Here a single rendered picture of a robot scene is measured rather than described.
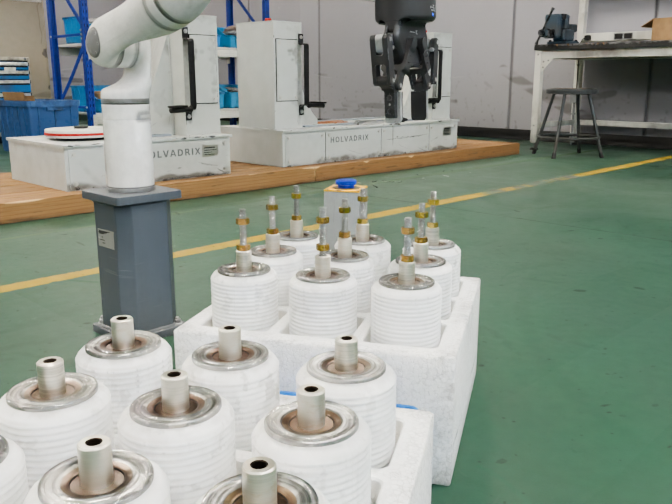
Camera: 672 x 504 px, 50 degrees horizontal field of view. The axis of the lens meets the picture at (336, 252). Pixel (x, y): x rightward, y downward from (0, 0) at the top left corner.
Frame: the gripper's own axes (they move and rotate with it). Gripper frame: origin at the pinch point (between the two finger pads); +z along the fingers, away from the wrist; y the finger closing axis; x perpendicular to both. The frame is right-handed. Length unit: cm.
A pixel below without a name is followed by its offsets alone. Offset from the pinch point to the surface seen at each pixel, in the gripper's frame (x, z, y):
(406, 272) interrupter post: 0.2, 21.1, -0.6
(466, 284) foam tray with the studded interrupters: 3.7, 29.9, 27.0
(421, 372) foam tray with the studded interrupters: -4.6, 32.4, -5.9
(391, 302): 0.4, 24.2, -4.4
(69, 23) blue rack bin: 467, -65, 303
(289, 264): 22.4, 22.9, 2.7
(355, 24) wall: 367, -70, 575
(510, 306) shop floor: 13, 48, 74
